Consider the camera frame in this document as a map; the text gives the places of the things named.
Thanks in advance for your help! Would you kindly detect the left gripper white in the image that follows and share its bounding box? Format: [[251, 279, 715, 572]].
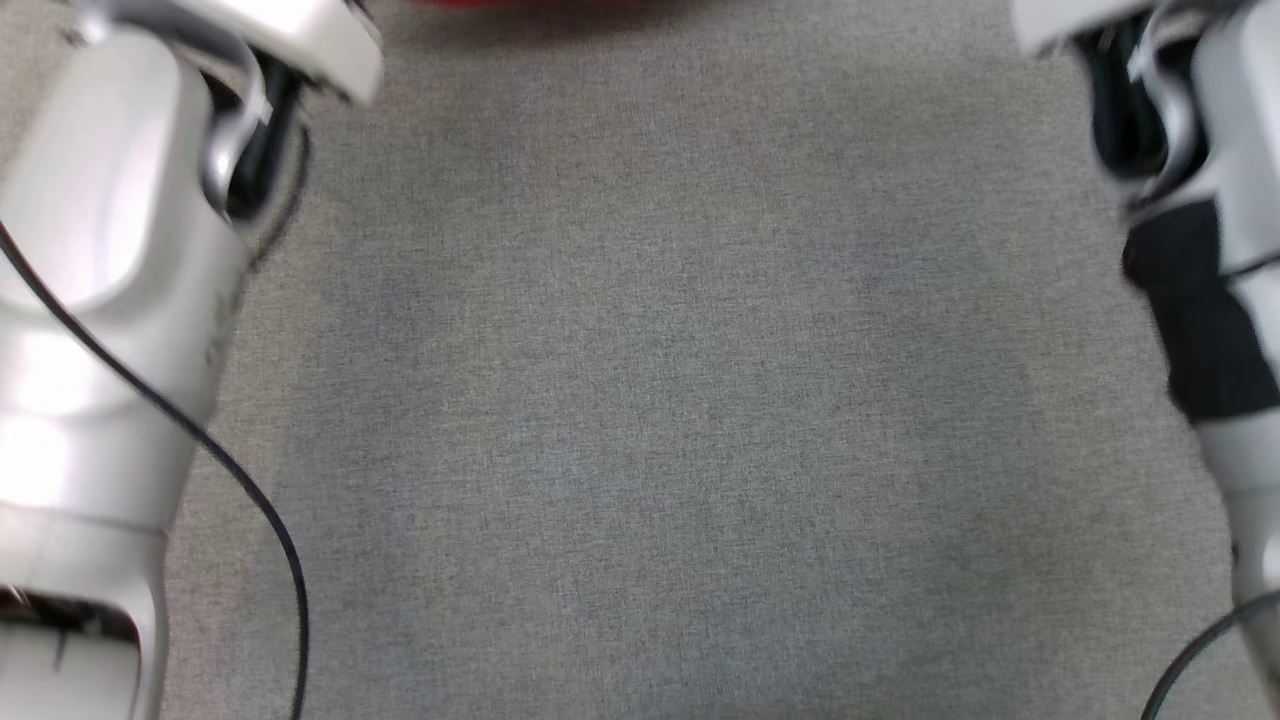
[[170, 0, 387, 107]]

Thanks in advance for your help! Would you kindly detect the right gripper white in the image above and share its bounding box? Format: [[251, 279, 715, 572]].
[[1010, 0, 1163, 58]]

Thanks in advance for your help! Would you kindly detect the red basketball jersey number 23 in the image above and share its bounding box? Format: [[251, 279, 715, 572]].
[[410, 0, 701, 11]]

